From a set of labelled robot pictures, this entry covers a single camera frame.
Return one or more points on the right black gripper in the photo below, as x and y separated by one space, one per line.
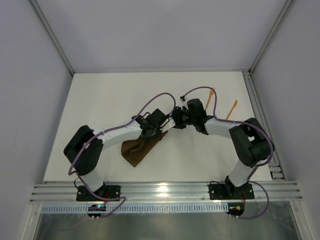
178 118

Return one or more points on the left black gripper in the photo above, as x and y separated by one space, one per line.
152 132

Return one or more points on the brown cloth napkin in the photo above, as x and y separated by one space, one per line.
134 151

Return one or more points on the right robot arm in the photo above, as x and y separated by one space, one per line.
250 141

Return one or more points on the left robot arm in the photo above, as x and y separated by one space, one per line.
84 150

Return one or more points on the orange plastic fork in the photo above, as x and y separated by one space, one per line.
211 95

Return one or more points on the orange plastic knife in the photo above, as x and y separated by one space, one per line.
232 109

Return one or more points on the left controller board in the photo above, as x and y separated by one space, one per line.
95 211

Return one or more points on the controller board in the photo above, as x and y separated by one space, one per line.
95 211
235 211

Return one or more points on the right controller board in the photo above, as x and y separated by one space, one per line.
235 211

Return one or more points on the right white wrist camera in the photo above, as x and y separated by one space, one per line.
184 101

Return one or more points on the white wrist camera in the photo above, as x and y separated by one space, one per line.
184 101
168 125

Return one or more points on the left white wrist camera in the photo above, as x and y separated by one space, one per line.
168 125

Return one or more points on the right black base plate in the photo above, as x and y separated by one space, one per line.
226 191

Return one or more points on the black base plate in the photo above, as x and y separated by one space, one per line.
109 193
226 191

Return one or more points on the slotted cable duct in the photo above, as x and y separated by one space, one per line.
135 208

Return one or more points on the right side aluminium rail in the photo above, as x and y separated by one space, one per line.
275 166

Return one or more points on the aluminium rail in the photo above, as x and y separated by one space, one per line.
275 166
160 192

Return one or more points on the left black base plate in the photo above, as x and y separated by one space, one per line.
109 193

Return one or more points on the front aluminium rail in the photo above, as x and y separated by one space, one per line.
160 192

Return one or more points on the right aluminium frame post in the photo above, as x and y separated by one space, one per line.
272 33

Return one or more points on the aluminium frame post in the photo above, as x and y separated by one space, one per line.
272 33
51 35

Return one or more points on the left aluminium frame post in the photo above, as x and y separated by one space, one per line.
51 35

